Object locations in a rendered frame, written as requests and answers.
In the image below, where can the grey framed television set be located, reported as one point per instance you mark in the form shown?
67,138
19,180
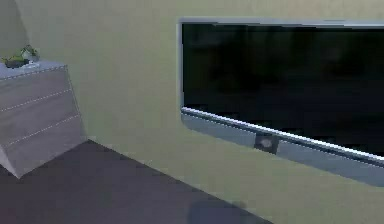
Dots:
283,83

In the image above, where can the grey chest of drawers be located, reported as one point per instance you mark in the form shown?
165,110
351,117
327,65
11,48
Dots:
36,113

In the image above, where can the small green house plant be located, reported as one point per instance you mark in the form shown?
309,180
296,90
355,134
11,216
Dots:
20,58

